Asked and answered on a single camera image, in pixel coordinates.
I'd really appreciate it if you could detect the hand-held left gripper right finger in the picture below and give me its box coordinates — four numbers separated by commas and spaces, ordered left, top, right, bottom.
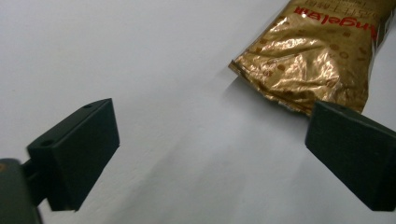
304, 100, 396, 213

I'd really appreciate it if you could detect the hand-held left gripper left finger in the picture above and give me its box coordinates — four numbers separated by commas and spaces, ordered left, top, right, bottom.
26, 98, 120, 212

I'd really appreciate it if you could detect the gold foil snack packet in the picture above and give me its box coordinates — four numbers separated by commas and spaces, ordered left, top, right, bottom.
228, 0, 396, 117

